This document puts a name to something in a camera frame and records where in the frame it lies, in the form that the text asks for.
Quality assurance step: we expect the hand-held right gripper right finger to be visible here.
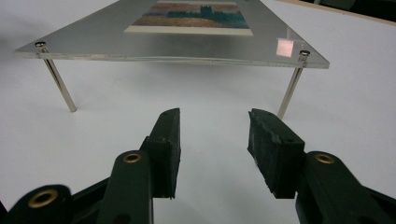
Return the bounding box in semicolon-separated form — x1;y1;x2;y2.
247;107;305;199

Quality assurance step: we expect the landscape painting print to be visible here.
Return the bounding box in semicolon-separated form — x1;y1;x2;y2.
124;0;254;36

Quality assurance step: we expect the white table sheet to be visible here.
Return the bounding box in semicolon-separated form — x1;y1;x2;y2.
0;0;396;224

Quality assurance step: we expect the clear acrylic photo frame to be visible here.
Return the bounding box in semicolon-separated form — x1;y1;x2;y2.
13;0;331;69

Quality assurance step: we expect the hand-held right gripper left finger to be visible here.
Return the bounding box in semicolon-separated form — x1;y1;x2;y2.
139;107;181;200

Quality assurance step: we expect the metal standoff leg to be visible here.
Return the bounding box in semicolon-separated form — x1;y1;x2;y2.
276;49;311;120
35;41;78;113

